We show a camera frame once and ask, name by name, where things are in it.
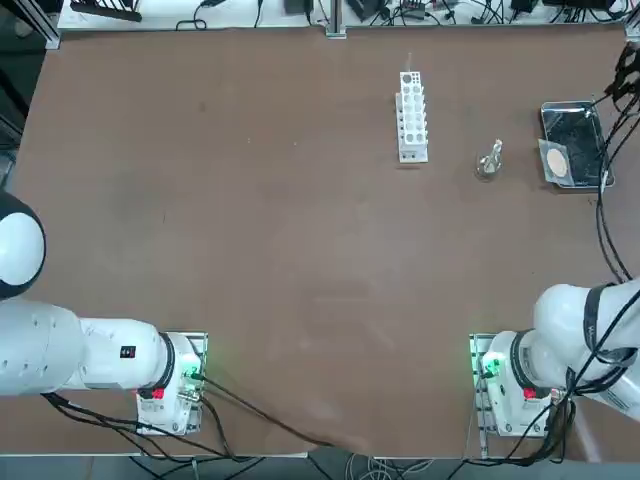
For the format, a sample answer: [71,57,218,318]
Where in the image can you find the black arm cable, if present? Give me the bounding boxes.
[594,97,640,284]

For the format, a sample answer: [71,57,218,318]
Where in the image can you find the white test tube rack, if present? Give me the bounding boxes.
[397,71,430,165]

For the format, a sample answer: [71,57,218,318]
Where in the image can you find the glass alcohol lamp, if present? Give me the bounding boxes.
[472,138,505,183]

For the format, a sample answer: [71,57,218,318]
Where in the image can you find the dark base cable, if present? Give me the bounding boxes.
[197,372,346,449]

